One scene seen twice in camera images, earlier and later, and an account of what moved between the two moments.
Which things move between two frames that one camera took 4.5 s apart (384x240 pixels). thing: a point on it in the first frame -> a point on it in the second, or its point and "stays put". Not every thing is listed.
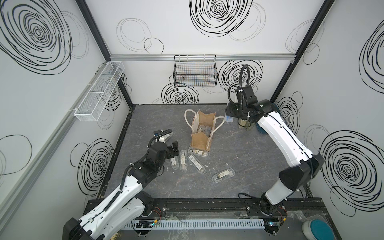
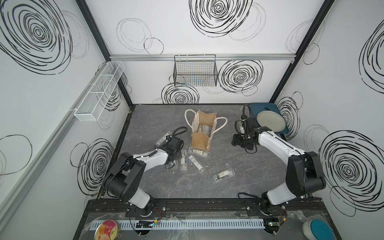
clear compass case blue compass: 207,130 stays put
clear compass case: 196,164 stays put
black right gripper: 228,109 -> 235,141
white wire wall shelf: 95,99 stays put
